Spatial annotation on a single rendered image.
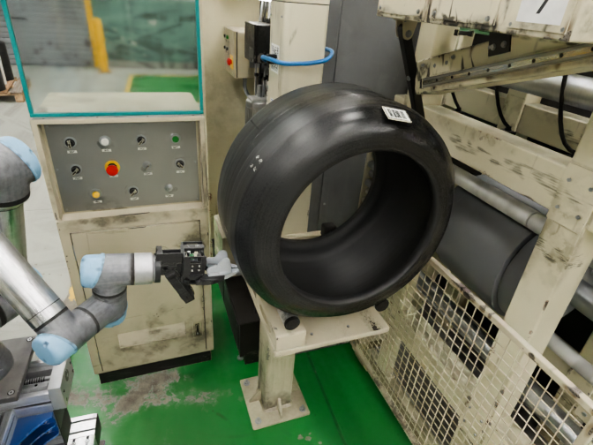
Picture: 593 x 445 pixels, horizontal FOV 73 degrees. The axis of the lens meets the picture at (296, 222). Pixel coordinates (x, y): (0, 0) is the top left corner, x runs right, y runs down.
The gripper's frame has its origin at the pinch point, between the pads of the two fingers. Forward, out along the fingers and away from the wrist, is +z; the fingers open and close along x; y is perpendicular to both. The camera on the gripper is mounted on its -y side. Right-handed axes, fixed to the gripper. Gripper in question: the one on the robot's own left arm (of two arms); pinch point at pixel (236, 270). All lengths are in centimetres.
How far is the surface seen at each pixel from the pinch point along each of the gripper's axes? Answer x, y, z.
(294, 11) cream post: 28, 62, 15
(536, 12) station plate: -26, 69, 37
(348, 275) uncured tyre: 4.4, -7.0, 37.6
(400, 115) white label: -11, 46, 27
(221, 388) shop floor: 46, -103, 16
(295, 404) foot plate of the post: 27, -98, 46
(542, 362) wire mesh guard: -45, 3, 60
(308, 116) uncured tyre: -6.4, 42.8, 8.8
